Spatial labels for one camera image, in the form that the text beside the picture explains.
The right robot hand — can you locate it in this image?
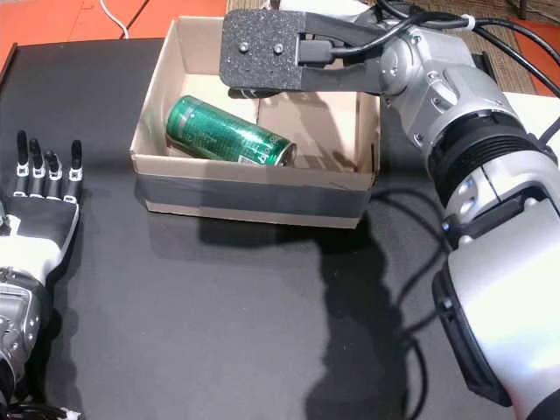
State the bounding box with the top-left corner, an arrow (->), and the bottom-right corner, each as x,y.
227,86 -> 268,101

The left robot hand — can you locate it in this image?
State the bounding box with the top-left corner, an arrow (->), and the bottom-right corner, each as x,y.
0,129 -> 85,285

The green drink can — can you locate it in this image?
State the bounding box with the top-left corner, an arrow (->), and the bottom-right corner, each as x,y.
164,94 -> 298,168

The open cardboard box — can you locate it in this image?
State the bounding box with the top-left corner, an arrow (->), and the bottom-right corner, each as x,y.
129,16 -> 382,229

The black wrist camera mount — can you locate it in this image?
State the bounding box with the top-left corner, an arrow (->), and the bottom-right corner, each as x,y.
218,9 -> 395,95

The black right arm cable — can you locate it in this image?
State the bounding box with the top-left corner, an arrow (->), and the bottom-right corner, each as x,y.
297,0 -> 560,145

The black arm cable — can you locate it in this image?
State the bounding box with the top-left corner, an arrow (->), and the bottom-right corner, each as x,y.
0,400 -> 84,420
297,0 -> 560,145

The white cable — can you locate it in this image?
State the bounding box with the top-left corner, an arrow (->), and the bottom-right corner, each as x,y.
99,0 -> 131,39

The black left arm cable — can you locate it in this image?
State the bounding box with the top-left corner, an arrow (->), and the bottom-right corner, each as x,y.
0,400 -> 84,420

